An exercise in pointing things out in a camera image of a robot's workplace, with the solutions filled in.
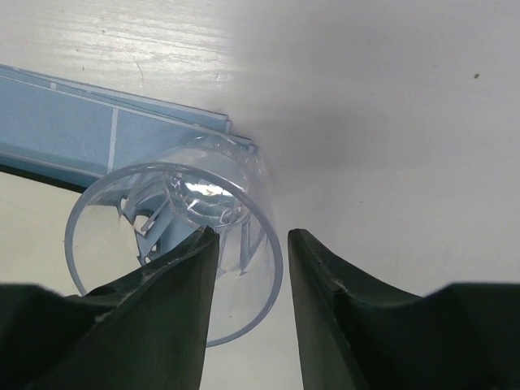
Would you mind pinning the clear drinking glass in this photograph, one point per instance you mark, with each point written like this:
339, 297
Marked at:
137, 213

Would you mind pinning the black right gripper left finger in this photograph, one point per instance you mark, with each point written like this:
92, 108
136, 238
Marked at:
145, 330

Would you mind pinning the square white plate dark rim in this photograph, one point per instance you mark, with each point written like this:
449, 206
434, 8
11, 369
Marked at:
33, 221

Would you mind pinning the blue grid placemat cloth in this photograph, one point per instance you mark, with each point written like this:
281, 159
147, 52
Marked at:
77, 133

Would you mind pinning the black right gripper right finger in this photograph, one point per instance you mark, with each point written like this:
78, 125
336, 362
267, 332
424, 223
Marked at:
355, 331

